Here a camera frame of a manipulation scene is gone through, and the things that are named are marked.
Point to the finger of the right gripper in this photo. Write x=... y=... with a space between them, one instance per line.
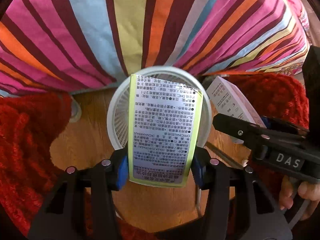
x=284 y=126
x=277 y=137

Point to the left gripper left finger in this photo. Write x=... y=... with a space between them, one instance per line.
x=62 y=214

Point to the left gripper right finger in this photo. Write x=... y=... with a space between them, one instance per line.
x=238 y=206

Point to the white cardboard box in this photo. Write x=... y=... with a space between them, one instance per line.
x=236 y=117

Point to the lime green DHC box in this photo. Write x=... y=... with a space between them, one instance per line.
x=163 y=125

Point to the person's right hand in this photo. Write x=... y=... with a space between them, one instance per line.
x=305 y=191

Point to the clear tape roll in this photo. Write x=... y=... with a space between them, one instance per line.
x=76 y=111

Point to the red shaggy rug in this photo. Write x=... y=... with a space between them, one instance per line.
x=30 y=124

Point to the striped colourful bed sheet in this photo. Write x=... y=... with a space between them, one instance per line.
x=80 y=45

